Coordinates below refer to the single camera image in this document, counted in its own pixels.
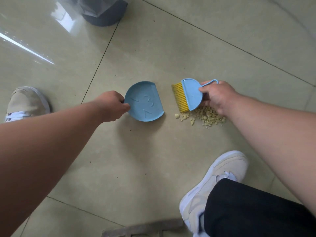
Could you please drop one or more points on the person's right hand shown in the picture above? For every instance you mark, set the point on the person's right hand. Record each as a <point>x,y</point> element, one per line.
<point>221,96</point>

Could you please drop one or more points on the person's white shoe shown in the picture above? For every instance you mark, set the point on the person's white shoe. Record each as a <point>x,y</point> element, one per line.
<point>222,167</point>
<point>27,101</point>

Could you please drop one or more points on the blue plastic dustpan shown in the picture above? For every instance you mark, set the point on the blue plastic dustpan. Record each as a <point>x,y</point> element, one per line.
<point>145,103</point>

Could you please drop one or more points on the person's left forearm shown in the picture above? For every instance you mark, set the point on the person's left forearm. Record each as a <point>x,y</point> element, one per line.
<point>37,157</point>

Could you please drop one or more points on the person's right white shoe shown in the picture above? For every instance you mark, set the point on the person's right white shoe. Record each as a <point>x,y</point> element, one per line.
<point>222,167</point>

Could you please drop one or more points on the person's left white shoe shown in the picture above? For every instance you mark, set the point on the person's left white shoe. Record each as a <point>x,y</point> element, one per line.
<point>27,101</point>

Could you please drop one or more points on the wooden folding stool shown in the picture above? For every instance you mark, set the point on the wooden folding stool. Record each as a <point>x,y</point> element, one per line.
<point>143,229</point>

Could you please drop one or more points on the blue brush yellow bristles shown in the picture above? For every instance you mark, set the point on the blue brush yellow bristles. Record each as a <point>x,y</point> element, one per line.
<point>191,93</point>

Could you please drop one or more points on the person's black trousers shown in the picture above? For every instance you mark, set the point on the person's black trousers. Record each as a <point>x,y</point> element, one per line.
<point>247,214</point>

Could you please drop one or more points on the pile of yellow crumbs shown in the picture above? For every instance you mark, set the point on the pile of yellow crumbs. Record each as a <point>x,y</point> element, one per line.
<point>209,118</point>

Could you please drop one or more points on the person's left hand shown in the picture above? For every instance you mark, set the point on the person's left hand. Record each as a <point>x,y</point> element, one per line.
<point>112,106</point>

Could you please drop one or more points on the person's right forearm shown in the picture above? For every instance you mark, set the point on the person's right forearm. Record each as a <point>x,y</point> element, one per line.
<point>276,140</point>

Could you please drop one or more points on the grey bin with plastic bag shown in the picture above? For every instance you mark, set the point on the grey bin with plastic bag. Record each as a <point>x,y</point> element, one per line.
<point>108,18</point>

